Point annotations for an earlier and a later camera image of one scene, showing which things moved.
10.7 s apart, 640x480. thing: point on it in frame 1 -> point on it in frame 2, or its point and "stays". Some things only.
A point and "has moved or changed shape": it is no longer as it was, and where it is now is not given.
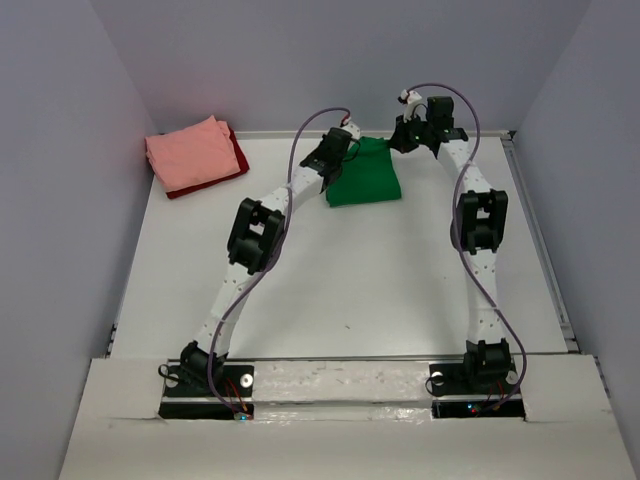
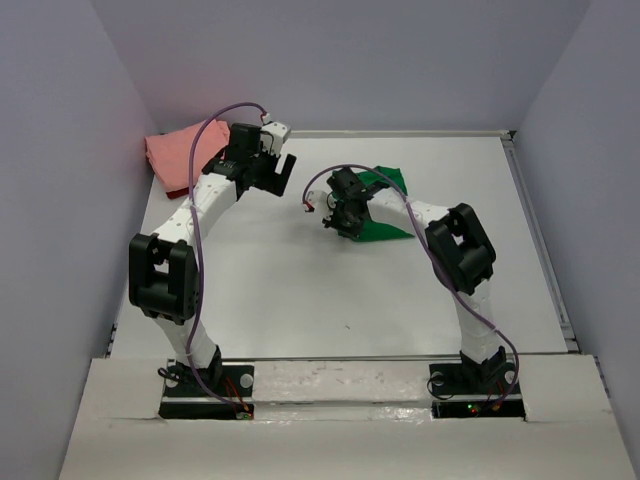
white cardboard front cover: [345, 420] stays
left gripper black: [311, 155] -> [275, 183]
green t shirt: [370, 176] has moved or changed shape
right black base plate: [467, 390] stays
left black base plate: [233, 383] stays
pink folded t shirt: [192, 156] stays
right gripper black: [399, 139] -> [352, 232]
